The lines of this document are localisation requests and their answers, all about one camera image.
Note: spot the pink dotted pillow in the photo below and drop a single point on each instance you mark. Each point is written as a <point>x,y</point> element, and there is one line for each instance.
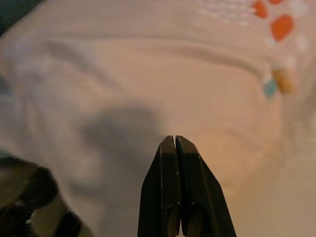
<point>148,74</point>

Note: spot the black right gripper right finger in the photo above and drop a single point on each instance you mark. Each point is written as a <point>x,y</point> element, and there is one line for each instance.
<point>202,197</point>

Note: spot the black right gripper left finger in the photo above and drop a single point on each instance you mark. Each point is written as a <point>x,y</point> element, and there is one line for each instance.
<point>160,192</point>

